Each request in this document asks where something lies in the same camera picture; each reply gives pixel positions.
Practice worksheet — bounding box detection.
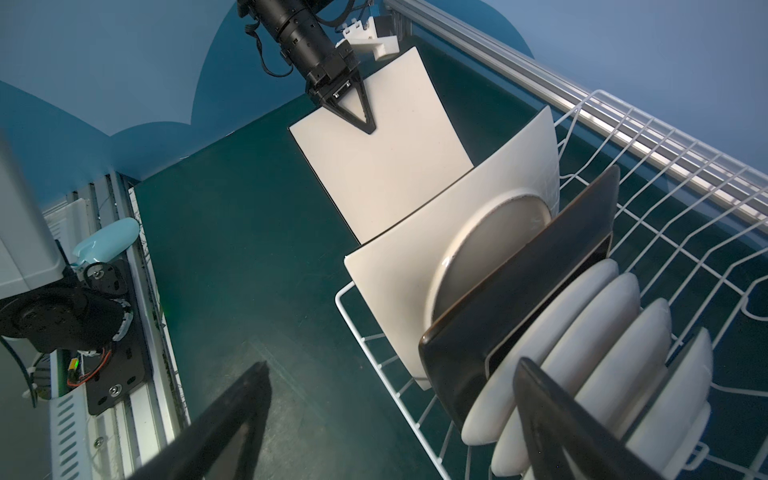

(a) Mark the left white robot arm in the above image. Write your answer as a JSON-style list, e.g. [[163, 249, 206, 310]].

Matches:
[[1, 1, 376, 299]]

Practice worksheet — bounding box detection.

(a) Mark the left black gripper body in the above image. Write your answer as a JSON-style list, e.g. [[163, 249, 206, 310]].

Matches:
[[237, 0, 360, 105]]

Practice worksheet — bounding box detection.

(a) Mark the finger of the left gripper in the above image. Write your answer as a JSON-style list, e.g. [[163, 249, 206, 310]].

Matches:
[[322, 74, 376, 134]]

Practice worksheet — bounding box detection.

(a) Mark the white round plate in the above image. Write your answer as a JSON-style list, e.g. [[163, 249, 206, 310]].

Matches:
[[622, 328, 713, 479], [491, 273, 640, 477], [521, 298, 673, 480], [461, 259, 619, 446]]

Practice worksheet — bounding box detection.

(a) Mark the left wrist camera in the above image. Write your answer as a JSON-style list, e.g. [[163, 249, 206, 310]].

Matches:
[[342, 15, 400, 61]]

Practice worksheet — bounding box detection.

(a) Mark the aluminium frame rail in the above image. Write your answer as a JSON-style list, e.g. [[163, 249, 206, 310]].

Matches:
[[384, 1, 767, 231]]

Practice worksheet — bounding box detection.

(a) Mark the white wire dish rack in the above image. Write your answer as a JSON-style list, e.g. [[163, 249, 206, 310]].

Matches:
[[334, 89, 768, 480]]

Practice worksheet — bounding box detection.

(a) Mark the black square plate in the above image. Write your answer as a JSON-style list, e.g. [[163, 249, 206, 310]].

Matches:
[[418, 166, 620, 428]]

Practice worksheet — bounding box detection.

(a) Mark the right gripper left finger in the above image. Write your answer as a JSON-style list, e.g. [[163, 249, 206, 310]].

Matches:
[[132, 361, 272, 479]]

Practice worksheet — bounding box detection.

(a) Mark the white square plate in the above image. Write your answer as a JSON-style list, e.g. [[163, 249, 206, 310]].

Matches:
[[290, 47, 473, 243], [344, 107, 560, 390]]

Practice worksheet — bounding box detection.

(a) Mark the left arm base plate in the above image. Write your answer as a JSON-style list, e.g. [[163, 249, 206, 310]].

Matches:
[[85, 258, 152, 416]]

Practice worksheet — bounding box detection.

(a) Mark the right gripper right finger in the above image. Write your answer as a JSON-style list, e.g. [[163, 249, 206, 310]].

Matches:
[[513, 357, 661, 479]]

